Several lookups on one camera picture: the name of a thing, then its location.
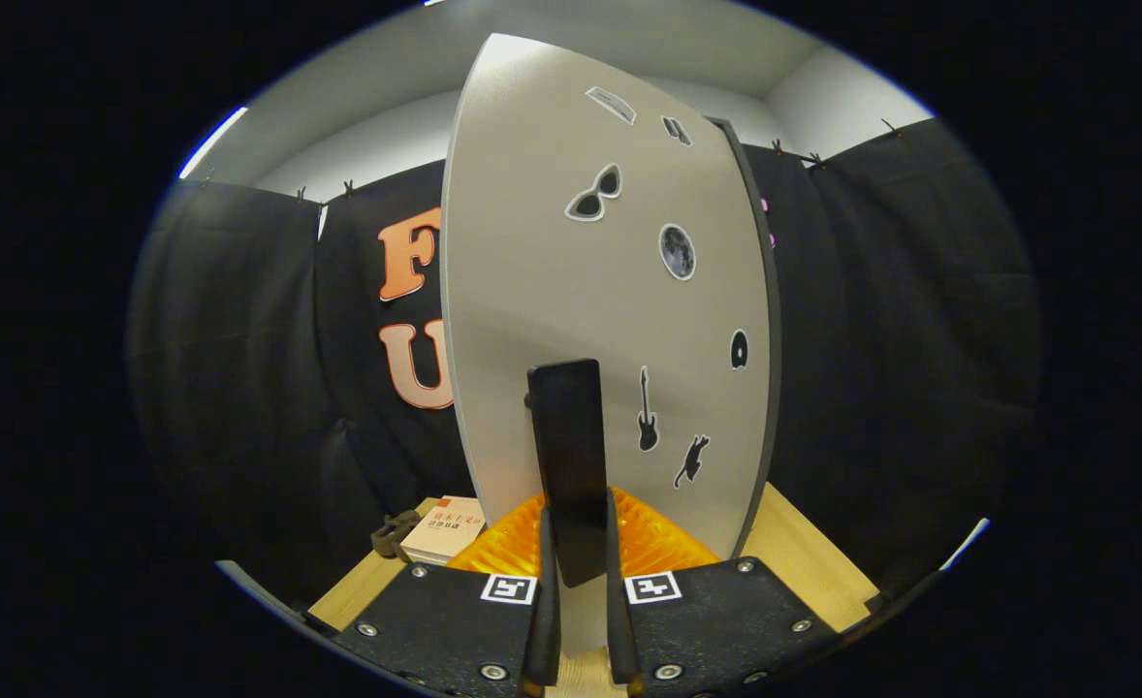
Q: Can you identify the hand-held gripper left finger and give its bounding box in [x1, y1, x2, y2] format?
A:
[333, 490, 562, 698]

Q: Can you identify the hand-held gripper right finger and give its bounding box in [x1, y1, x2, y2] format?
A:
[605, 485, 839, 698]

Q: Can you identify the black door handle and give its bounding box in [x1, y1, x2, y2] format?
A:
[526, 359, 611, 589]

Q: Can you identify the dark grey shoe cabinet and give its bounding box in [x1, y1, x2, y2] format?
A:
[707, 116, 783, 563]

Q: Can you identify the beige shoe cabinet door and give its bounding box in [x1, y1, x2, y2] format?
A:
[438, 32, 774, 660]

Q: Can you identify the stack of books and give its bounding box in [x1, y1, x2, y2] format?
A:
[399, 495, 487, 566]

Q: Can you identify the dark brown clamp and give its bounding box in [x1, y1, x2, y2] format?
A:
[370, 511, 424, 561]

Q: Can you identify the black backdrop cloth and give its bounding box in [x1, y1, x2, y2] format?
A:
[125, 116, 1042, 621]

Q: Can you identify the ceiling light strip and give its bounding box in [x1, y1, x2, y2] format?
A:
[178, 105, 249, 180]

